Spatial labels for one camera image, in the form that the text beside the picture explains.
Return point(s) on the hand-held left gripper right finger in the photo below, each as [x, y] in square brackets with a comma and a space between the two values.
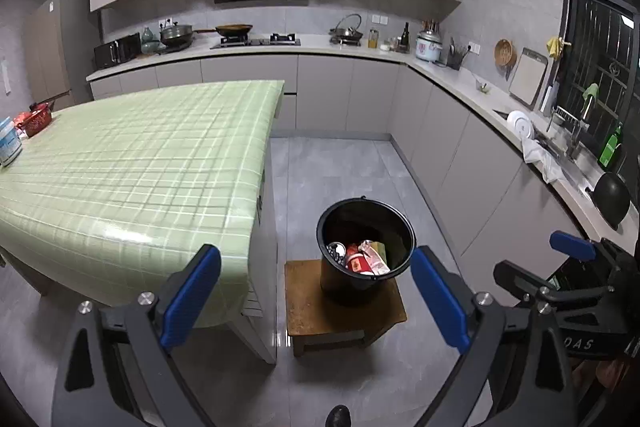
[440, 297]

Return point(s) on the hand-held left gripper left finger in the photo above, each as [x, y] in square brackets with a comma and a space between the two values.
[192, 294]

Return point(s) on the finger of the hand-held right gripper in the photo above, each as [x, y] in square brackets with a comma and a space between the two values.
[572, 244]
[520, 282]

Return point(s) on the red and white carton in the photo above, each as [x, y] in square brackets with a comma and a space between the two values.
[377, 261]

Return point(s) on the black plastic bucket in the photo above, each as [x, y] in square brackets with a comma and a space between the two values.
[345, 287]

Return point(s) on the dark drink can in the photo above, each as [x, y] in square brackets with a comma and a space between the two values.
[336, 252]

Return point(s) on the person's right hand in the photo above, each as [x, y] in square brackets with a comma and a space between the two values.
[612, 374]

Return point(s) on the black round pan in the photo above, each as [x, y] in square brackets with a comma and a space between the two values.
[612, 202]

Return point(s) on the grey island table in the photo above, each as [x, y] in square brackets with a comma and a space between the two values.
[267, 257]

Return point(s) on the white dish cloth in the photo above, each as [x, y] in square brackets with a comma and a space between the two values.
[542, 159]

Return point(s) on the green glass bottle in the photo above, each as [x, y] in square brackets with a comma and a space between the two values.
[610, 149]

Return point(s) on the metal sink faucet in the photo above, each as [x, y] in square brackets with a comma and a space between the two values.
[580, 132]

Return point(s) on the brown wooden stool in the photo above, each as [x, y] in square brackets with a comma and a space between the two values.
[310, 307]

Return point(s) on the metal dish rack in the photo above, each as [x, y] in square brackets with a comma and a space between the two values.
[565, 117]

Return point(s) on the white plate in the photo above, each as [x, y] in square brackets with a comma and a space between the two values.
[520, 124]

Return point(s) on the light green cloth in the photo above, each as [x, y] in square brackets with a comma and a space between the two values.
[591, 90]

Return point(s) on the person's right shoe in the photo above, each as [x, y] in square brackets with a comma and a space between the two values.
[337, 417]

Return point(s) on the grey cutting board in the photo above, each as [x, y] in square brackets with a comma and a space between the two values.
[529, 79]

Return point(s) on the yellow hanging cloth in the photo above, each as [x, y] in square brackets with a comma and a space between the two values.
[556, 47]

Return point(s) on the grey kitchen countertop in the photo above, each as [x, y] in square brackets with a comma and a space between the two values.
[450, 77]

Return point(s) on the dark barred window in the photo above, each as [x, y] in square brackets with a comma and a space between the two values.
[605, 37]

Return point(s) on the black utensil holder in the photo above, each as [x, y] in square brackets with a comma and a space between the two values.
[455, 59]

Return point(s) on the grey lower cabinets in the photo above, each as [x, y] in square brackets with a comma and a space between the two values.
[350, 97]

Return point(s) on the red basket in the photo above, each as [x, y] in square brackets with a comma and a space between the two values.
[36, 119]

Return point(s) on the light blue plastic container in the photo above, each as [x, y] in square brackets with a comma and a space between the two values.
[9, 144]

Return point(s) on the white rice cooker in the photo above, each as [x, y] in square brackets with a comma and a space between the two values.
[429, 47]

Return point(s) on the black microwave oven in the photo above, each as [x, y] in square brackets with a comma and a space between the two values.
[116, 52]

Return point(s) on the dark glass bottle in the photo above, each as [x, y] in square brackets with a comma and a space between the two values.
[405, 39]

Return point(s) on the lidded black pan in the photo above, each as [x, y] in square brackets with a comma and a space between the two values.
[176, 34]

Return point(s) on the black gas stove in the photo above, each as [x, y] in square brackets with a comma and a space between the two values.
[260, 42]

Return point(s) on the yellow oil bottle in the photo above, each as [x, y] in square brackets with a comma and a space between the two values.
[373, 39]

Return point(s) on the black wok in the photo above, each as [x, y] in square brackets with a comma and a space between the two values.
[234, 28]

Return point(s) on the brown refrigerator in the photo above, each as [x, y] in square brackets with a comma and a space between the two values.
[55, 52]

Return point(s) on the metal kettle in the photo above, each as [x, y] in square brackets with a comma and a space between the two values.
[347, 33]

